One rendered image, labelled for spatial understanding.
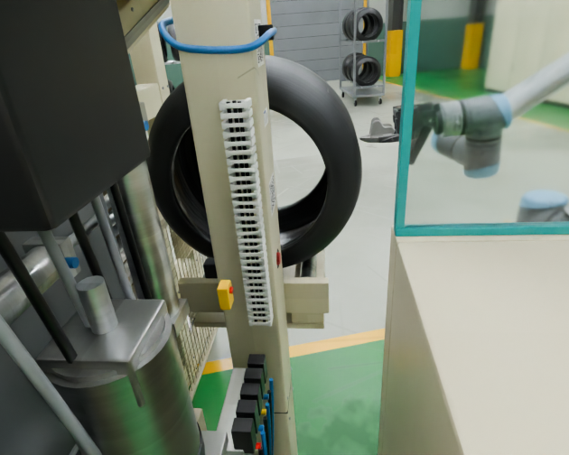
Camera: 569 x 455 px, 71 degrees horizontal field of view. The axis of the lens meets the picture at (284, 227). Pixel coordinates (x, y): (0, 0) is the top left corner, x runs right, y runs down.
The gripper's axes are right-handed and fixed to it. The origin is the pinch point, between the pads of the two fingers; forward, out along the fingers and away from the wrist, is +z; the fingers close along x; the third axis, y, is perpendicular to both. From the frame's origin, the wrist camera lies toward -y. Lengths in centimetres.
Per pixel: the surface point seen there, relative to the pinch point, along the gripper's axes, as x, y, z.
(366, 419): -6, -123, 11
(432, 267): 70, 3, -2
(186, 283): 28, -23, 51
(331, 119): 16.2, 10.6, 7.8
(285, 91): 17.6, 18.8, 17.2
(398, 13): -1150, 17, -187
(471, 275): 72, 3, -6
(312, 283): 27.7, -26.7, 18.0
